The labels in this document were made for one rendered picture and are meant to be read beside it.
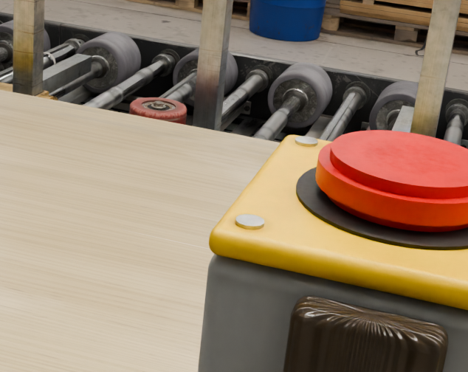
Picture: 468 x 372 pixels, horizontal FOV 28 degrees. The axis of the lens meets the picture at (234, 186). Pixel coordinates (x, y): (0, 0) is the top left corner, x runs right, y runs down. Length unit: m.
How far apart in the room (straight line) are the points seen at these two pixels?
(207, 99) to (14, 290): 0.64
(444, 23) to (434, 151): 1.08
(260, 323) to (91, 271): 0.66
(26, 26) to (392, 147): 1.28
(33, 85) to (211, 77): 0.29
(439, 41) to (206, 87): 0.34
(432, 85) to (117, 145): 0.45
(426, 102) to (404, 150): 1.11
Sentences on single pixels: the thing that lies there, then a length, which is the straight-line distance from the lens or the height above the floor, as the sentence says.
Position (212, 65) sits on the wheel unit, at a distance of 1.36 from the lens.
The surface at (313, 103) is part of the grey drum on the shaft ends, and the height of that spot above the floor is 0.80.
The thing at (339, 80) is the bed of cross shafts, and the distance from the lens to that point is 1.87.
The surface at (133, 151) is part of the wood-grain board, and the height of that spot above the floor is 0.90.
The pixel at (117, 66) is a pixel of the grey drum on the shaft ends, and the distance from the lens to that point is 1.85.
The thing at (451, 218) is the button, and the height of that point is 1.23.
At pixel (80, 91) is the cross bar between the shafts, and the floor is 0.74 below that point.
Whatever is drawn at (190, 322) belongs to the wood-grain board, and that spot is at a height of 0.90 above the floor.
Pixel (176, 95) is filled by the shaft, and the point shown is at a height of 0.81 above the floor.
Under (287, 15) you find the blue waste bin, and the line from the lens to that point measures 5.82.
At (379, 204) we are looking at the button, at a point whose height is 1.23.
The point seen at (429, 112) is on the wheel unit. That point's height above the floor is 0.94.
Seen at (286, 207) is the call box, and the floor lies 1.22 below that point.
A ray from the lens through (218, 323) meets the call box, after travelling 0.19.
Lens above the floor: 1.30
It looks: 22 degrees down
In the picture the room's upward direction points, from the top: 6 degrees clockwise
